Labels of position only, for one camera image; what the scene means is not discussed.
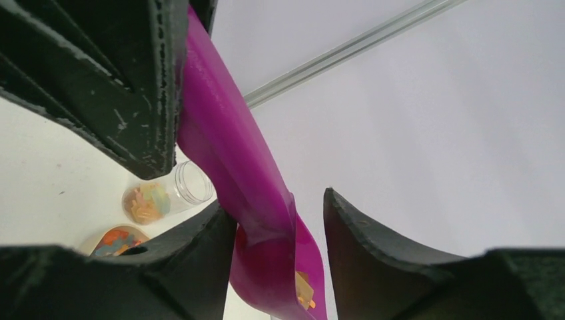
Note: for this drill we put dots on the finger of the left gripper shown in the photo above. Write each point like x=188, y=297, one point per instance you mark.
x=109, y=71
x=205, y=10

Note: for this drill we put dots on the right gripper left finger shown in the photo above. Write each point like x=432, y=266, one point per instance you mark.
x=181, y=274

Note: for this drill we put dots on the clear plastic jar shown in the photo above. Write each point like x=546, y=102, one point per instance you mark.
x=185, y=187

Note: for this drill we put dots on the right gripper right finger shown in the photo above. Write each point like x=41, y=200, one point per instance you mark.
x=378, y=273

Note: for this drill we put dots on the magenta plastic scoop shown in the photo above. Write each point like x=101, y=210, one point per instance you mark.
x=276, y=267

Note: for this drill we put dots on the tray of gummy candies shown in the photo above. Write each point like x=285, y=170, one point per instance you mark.
x=113, y=242

